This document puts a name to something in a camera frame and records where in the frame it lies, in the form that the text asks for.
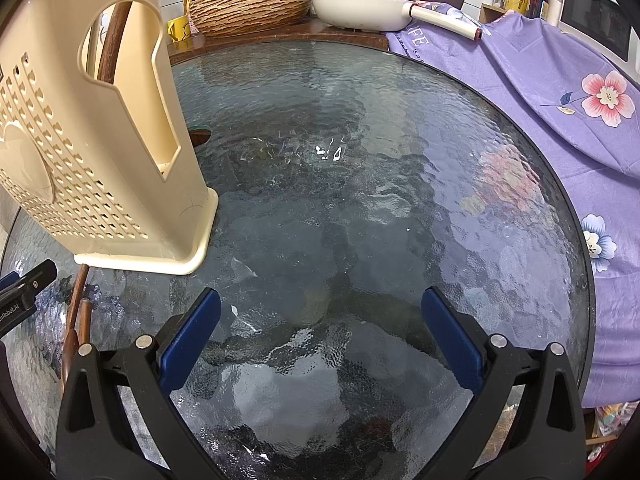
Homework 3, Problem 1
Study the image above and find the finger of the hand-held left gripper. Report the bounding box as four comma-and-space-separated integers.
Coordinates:
0, 259, 58, 306

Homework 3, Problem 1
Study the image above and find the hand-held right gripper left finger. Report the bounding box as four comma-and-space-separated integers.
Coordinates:
55, 287, 223, 480

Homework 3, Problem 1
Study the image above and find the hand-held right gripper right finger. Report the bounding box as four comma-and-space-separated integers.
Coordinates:
421, 286, 587, 480

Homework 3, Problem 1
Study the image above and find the brown wooden chopstick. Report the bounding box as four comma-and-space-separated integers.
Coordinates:
96, 1, 132, 84
75, 299, 94, 348
60, 264, 91, 396

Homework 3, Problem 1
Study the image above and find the cream plastic utensil holder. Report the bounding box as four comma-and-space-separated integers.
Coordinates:
0, 0, 220, 276

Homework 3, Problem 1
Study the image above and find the purple floral cloth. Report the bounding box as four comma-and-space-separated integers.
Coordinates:
385, 2, 640, 411

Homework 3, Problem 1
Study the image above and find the yellow cup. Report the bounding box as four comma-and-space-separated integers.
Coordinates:
166, 14, 193, 43

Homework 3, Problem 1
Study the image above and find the wooden counter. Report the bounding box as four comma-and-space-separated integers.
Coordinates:
167, 17, 391, 66

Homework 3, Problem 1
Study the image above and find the wooden box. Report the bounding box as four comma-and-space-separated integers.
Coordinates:
480, 2, 511, 23

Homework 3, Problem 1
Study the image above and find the woven pattern sink basin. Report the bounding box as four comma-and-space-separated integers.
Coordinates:
187, 0, 313, 37

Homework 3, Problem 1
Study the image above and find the white pan with lid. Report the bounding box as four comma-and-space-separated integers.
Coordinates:
311, 0, 483, 41

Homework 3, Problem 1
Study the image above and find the white microwave oven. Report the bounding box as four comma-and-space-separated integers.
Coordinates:
559, 0, 638, 63

